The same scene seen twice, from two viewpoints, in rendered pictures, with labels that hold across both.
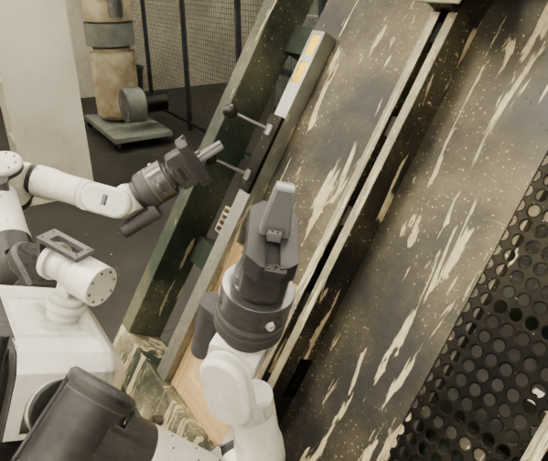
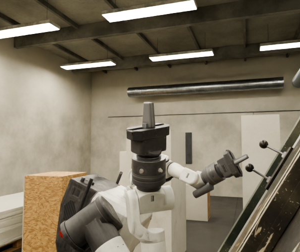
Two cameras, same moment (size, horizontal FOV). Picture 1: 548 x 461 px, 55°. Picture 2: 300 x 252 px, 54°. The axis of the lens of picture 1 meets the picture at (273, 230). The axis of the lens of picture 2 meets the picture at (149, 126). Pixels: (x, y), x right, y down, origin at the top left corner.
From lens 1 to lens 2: 0.64 m
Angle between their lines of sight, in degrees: 57
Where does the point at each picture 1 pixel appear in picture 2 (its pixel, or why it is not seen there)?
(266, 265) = (129, 130)
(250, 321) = (133, 166)
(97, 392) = (97, 201)
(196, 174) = (230, 169)
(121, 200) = (193, 176)
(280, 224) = (146, 120)
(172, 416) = not seen: outside the picture
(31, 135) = not seen: hidden behind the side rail
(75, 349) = (117, 202)
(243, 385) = (131, 204)
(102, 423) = (93, 214)
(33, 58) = (259, 165)
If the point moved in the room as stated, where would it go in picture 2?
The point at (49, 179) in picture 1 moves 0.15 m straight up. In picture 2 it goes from (175, 167) to (174, 137)
